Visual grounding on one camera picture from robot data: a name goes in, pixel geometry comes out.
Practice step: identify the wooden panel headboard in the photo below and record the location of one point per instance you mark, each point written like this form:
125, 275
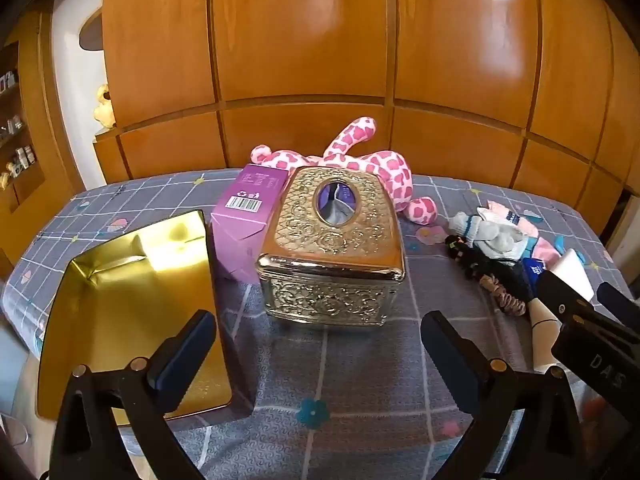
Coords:
300, 35

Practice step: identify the wooden shelf with bottles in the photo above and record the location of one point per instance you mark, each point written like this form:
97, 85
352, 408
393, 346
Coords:
22, 157

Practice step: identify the pink spotted plush toy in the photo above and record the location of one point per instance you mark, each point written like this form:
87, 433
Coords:
390, 165

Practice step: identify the wooden shelf cabinet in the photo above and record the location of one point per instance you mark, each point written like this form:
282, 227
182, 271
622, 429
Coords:
45, 185

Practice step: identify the purple cardboard box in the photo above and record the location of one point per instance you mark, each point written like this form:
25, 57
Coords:
245, 225

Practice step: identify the grey checked bed sheet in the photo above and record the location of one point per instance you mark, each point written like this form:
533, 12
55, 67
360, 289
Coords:
350, 370

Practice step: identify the brown wooden wall shelf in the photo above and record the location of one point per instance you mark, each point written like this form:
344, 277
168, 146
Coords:
92, 35

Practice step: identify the ornate metal tissue box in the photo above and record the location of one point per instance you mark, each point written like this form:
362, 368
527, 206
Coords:
330, 260

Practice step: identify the pink satin scrunchie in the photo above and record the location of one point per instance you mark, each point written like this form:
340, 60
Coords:
500, 296

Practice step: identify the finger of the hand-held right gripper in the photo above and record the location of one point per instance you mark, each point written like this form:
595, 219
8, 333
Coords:
620, 305
562, 300

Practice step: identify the yellow plush toy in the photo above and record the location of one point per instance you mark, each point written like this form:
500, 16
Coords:
104, 110

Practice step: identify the blue plush toy pink cloth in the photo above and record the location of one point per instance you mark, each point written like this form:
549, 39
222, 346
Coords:
542, 250

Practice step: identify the gold tin tray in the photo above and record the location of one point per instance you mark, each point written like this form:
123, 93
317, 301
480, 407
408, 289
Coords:
125, 310

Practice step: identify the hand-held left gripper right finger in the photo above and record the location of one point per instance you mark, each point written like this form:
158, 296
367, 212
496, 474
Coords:
450, 355

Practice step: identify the navy sock with blue label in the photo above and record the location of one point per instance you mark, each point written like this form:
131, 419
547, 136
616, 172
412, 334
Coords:
534, 269

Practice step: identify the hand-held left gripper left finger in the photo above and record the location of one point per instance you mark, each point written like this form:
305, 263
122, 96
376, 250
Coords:
182, 355

